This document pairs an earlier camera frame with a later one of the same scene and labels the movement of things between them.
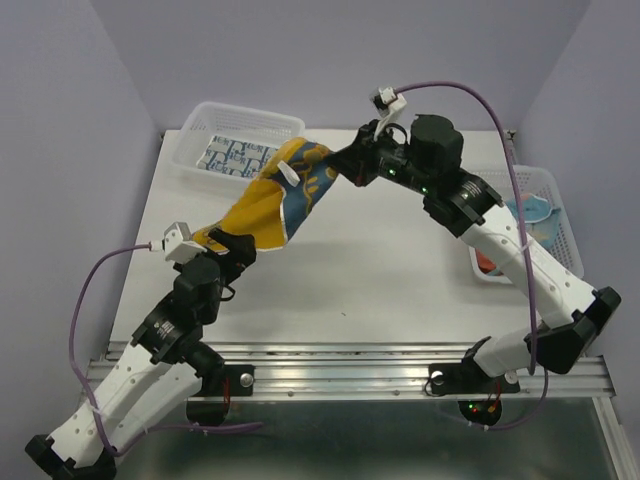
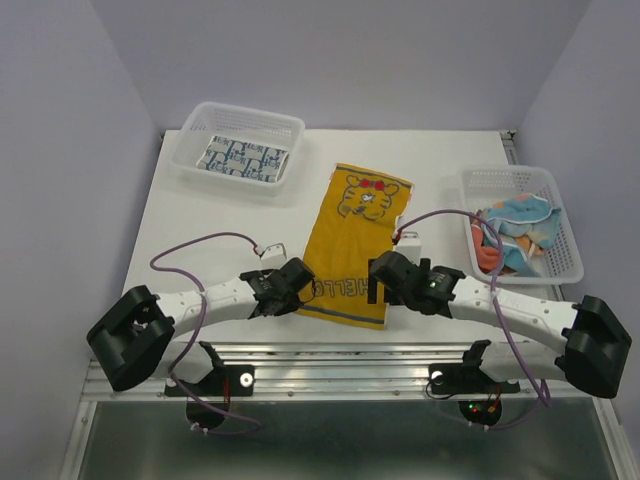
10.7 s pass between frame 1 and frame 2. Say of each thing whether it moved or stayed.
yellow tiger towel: moved
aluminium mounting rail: stayed
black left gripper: moved
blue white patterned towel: stayed
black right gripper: moved
